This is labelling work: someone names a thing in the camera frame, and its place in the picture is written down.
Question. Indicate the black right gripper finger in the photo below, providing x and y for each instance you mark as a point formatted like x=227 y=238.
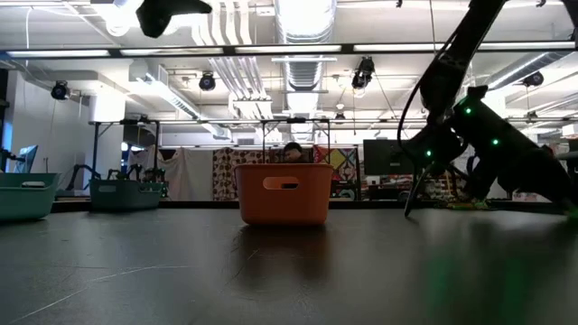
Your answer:
x=555 y=180

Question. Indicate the orange plastic basket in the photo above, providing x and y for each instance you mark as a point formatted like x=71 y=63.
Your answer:
x=271 y=207

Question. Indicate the teal plastic basket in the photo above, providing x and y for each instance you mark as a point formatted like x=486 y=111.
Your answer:
x=22 y=203

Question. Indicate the black background robot arm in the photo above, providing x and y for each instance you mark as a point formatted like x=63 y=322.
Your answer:
x=155 y=175
x=74 y=173

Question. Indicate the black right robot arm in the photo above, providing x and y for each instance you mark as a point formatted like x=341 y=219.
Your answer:
x=469 y=31

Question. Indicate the black ceiling spotlight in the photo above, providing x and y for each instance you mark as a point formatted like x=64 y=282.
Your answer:
x=60 y=90
x=207 y=82
x=363 y=72
x=534 y=79

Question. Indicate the black monitor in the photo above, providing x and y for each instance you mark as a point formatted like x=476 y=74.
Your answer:
x=384 y=158

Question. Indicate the colourful patchwork quilt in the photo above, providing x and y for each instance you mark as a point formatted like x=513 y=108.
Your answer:
x=343 y=162

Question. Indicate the white cloth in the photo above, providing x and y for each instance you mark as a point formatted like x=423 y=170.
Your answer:
x=189 y=176

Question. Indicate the brown patterned cloth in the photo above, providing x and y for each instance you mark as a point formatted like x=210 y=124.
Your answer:
x=223 y=176

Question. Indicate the black beam with light strips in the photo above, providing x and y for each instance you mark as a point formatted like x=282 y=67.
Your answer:
x=347 y=47

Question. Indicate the person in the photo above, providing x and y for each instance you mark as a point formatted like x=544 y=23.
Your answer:
x=293 y=151

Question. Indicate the slate blue plastic basket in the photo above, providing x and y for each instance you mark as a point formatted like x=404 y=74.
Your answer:
x=126 y=196

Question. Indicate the monitor with blue screen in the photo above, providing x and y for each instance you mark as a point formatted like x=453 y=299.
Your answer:
x=28 y=158

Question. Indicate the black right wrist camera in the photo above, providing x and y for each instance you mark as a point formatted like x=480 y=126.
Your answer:
x=433 y=149

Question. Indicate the silver ventilation duct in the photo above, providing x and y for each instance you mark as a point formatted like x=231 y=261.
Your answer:
x=304 y=67

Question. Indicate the black metal rack frame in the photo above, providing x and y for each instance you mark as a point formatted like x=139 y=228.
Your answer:
x=295 y=120
x=96 y=149

